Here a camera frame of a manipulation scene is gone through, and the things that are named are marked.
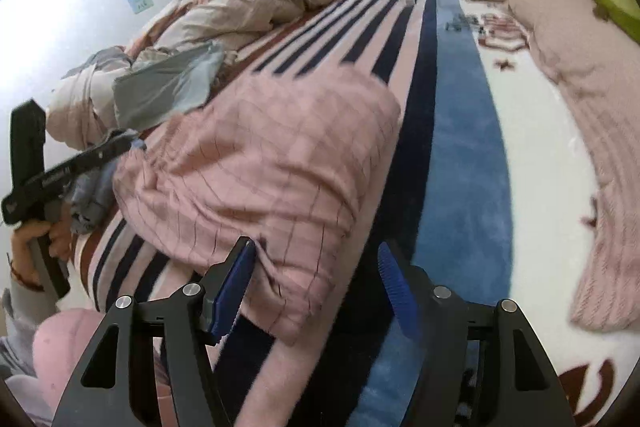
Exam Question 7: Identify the blue denim cloth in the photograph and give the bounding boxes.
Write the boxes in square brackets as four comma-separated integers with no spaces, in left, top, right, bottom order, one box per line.
[67,146,149,236]

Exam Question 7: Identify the striped printed blanket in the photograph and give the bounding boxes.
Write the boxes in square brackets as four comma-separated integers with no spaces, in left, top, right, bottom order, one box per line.
[70,0,640,427]

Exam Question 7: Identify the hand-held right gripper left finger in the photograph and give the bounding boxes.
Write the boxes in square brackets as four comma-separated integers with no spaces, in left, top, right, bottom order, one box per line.
[52,236,257,427]

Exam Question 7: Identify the grey cloth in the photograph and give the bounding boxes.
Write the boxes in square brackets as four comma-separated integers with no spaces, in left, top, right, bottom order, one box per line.
[112,42,227,131]

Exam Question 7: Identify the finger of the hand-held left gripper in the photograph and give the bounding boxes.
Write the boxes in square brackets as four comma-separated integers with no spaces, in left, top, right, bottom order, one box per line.
[74,128,147,174]
[10,98,47,190]

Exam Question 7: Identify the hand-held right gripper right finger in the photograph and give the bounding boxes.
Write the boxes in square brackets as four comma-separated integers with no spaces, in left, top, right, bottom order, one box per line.
[377,241,576,427]

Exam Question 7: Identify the pink beige duvet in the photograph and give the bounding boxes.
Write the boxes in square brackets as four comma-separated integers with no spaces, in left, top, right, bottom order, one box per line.
[47,0,354,148]

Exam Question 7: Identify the person's left hand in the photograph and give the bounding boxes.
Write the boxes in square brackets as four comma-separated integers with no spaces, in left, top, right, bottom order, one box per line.
[9,206,74,294]

